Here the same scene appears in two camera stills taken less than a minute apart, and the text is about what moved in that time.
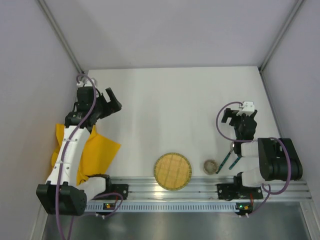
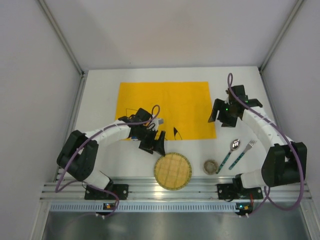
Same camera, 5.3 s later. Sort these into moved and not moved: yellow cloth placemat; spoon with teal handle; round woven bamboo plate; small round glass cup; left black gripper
Moved: yellow cloth placemat; left black gripper
Not moved: small round glass cup; round woven bamboo plate; spoon with teal handle
